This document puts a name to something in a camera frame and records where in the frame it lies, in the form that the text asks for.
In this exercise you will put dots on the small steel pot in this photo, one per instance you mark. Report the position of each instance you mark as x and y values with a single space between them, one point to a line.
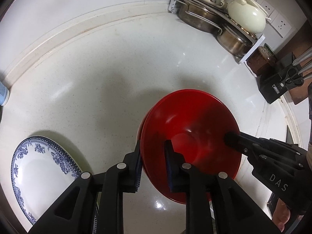
231 42

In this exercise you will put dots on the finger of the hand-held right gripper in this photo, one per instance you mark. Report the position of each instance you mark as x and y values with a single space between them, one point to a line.
243 141

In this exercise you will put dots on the pot rack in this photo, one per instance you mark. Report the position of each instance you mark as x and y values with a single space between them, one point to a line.
254 47

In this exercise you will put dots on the white wall outlet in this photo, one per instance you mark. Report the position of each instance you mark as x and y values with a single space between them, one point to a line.
281 25
267 6

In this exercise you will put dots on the glass jar with brown contents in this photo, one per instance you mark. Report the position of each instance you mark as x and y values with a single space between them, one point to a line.
260 61

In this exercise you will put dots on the red and black bowl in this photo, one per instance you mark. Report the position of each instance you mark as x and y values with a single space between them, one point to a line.
195 117

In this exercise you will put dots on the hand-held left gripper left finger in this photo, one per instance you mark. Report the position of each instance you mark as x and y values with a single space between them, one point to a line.
137 173

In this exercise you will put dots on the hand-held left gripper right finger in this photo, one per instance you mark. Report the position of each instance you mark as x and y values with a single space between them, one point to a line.
169 168

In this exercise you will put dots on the blue floral plate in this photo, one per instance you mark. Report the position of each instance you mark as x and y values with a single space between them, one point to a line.
41 182

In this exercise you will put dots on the black kitchen shears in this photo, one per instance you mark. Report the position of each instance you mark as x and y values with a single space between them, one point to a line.
292 76

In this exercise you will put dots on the black knife block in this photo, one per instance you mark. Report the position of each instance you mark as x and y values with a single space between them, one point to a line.
270 87

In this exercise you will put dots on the person's right hand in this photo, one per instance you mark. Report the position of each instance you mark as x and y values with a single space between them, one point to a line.
280 214

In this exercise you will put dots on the white and blue pump bottle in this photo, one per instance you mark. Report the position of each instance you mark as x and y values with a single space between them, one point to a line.
3 95

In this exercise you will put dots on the large steel pot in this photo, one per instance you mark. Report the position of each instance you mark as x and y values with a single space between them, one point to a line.
199 19

